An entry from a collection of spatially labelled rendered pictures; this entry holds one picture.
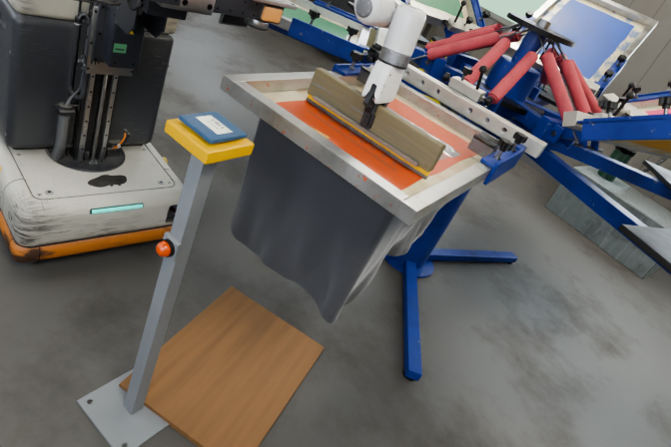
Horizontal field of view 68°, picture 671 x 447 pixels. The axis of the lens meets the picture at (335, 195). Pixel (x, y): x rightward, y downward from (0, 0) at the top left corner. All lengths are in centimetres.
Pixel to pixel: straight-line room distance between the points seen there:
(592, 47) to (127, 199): 260
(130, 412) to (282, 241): 69
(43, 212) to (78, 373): 53
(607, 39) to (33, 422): 322
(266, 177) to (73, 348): 86
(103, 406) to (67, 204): 67
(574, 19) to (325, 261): 254
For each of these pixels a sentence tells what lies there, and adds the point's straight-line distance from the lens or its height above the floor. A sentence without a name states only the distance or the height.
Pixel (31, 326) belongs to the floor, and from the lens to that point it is 187.
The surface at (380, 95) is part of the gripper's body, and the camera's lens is 123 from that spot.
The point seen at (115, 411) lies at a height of 1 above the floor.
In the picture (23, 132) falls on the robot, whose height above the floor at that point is 37.
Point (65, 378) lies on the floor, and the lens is 175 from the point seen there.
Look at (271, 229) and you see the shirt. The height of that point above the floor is 64.
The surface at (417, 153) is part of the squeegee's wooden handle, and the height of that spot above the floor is 101.
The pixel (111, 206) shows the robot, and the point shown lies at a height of 26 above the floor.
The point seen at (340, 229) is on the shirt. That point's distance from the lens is 122.
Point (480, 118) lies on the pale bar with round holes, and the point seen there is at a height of 101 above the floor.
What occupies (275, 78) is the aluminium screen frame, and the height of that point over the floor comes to 99.
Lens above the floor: 142
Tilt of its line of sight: 28 degrees down
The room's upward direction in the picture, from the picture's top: 25 degrees clockwise
